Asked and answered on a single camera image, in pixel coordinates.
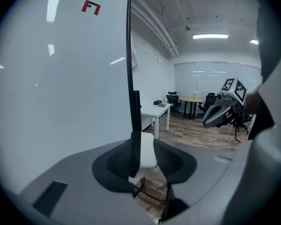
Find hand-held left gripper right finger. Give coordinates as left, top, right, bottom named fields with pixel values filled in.
left=153, top=138, right=197, bottom=186

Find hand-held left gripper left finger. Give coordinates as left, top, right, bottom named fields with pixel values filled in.
left=92, top=138, right=134, bottom=194

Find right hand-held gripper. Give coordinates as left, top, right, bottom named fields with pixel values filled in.
left=202, top=78, right=248, bottom=128

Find white whiteboard eraser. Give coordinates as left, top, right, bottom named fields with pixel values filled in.
left=128, top=131, right=159, bottom=179

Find person's right forearm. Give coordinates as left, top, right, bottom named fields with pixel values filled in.
left=242, top=89, right=264, bottom=116

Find large whiteboard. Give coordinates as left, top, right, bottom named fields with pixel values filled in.
left=0, top=0, right=133, bottom=195

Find black office chair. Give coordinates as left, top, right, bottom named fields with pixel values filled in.
left=198, top=92, right=217, bottom=120
left=166, top=91, right=182, bottom=116
left=229, top=115, right=251, bottom=135

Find round wooden table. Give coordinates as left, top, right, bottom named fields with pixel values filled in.
left=179, top=97, right=205, bottom=120

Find frosted glass partition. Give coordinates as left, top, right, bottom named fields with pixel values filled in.
left=174, top=61, right=263, bottom=108

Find person's black shirt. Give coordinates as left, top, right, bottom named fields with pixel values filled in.
left=247, top=0, right=281, bottom=141

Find white rectangular table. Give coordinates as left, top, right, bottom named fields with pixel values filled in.
left=140, top=103, right=172, bottom=139

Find white hanging cloth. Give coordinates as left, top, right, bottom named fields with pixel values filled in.
left=130, top=31, right=141, bottom=73

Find white ceiling pipes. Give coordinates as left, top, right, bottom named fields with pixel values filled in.
left=131, top=0, right=180, bottom=57

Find white floor cable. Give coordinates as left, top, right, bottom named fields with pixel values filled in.
left=159, top=116, right=209, bottom=149

